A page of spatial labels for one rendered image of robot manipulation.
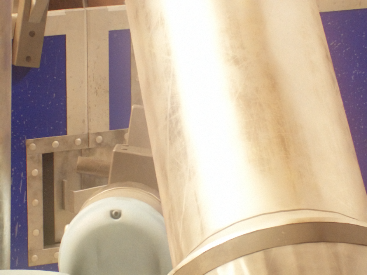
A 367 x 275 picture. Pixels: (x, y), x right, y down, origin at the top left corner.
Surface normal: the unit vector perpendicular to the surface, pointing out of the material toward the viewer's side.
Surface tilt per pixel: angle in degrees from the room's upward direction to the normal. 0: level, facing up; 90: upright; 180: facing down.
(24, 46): 90
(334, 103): 57
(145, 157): 82
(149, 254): 78
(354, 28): 90
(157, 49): 65
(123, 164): 82
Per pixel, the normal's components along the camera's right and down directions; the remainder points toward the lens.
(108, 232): -0.01, 0.04
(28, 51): 0.45, 0.20
